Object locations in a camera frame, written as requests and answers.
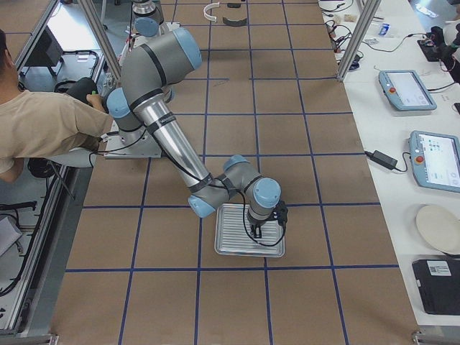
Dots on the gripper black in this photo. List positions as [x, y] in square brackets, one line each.
[257, 224]

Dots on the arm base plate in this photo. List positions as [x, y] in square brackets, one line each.
[138, 144]

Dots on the white curved plastic part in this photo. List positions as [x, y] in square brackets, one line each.
[207, 11]

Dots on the olive brake shoe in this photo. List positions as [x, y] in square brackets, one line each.
[235, 22]

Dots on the aluminium frame post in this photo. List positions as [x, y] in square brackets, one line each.
[362, 25]

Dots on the black laptop device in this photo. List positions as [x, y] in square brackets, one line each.
[438, 285]

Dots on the white round plate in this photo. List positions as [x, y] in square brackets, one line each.
[439, 228]

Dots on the teach pendant far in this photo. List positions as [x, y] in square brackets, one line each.
[405, 91]

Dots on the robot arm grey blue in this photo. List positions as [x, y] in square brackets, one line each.
[148, 17]
[166, 60]

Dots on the person in beige shirt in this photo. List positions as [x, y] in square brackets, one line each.
[45, 124]

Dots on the black power adapter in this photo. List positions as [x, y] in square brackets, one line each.
[382, 159]

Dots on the silver ribbed metal tray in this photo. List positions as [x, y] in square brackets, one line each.
[233, 234]

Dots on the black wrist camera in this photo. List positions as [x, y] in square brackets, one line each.
[280, 213]

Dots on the teach pendant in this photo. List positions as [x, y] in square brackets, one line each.
[435, 160]
[405, 91]

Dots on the teach pendant near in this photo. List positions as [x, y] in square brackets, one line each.
[435, 160]

